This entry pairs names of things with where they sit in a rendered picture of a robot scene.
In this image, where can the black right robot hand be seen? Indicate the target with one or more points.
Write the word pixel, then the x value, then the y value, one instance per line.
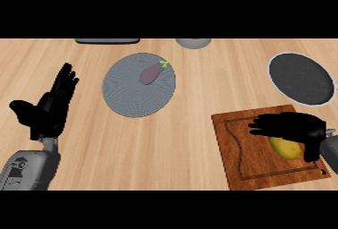
pixel 292 126

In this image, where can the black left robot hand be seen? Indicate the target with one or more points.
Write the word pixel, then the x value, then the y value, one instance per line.
pixel 49 110

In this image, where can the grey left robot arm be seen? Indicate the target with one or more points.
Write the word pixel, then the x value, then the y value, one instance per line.
pixel 27 168

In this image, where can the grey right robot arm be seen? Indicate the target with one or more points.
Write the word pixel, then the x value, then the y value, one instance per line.
pixel 331 149

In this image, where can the brown wooden cutting board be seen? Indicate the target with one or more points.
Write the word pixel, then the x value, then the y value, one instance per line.
pixel 260 158

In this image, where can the dark round pan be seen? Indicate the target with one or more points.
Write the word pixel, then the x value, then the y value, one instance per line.
pixel 301 79

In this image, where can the grey oval placemat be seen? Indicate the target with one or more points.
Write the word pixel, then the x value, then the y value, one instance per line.
pixel 135 89

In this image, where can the purple eggplant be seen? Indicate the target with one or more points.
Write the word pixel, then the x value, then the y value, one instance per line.
pixel 151 73

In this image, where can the dark grey flat appliance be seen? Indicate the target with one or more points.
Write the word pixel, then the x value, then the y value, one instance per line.
pixel 107 40

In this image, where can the grey round bowl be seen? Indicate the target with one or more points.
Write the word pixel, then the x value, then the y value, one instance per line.
pixel 194 43

